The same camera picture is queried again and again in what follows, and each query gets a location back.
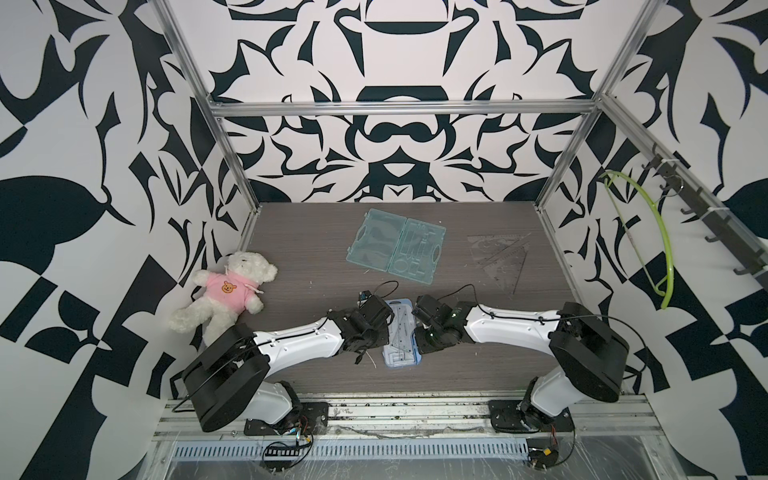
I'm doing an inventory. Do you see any blue geometry set case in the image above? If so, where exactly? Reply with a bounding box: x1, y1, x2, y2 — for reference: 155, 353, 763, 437
382, 299, 421, 368

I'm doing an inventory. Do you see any teal ruler set case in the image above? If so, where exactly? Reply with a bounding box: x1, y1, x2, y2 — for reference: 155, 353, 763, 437
346, 209, 446, 285

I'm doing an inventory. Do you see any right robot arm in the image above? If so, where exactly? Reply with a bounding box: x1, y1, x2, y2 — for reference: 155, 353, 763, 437
412, 295, 629, 433

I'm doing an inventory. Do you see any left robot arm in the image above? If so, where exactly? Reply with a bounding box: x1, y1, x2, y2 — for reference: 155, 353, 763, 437
182, 291, 395, 434

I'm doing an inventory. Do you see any white teddy bear pink shirt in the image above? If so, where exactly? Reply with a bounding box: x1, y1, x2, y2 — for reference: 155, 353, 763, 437
169, 251, 278, 346

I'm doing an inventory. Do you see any black yellow connector right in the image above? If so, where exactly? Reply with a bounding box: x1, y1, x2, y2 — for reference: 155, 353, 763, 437
527, 439, 560, 471

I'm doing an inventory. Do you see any black connector left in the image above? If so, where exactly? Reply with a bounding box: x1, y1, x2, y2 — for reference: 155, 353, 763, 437
261, 442, 312, 472

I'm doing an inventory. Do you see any black hook rack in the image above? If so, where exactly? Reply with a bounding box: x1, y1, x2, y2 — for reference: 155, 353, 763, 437
644, 143, 767, 290

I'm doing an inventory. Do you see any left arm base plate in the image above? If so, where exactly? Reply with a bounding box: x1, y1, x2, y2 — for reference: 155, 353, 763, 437
244, 402, 330, 436

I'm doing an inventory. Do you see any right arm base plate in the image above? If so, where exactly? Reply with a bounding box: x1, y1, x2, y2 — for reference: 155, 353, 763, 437
488, 400, 575, 434

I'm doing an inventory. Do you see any aluminium frame rail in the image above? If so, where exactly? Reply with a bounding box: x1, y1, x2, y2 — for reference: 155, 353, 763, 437
149, 392, 661, 445

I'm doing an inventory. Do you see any green tube on wall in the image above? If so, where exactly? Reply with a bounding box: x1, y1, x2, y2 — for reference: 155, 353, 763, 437
599, 170, 676, 310

